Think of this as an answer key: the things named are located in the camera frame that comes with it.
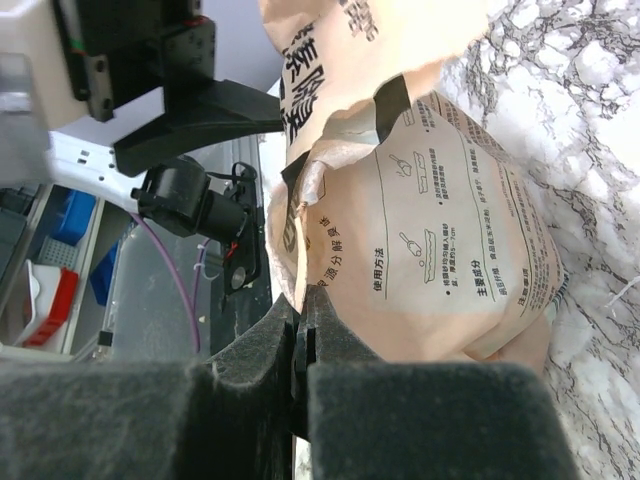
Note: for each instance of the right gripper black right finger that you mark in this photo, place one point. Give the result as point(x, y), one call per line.
point(369, 419)

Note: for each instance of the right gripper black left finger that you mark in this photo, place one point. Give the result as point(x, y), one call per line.
point(226, 418)

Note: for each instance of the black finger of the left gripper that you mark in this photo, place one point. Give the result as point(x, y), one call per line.
point(219, 112)

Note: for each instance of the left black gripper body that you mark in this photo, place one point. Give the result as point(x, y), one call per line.
point(117, 51)

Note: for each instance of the pink cat litter bag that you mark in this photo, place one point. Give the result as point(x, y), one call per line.
point(399, 206)

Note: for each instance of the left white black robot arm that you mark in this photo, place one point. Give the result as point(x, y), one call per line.
point(91, 168)

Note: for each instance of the blue red storage bins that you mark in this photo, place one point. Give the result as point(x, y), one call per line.
point(48, 307)

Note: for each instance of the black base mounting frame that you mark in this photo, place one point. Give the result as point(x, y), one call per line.
point(208, 229)

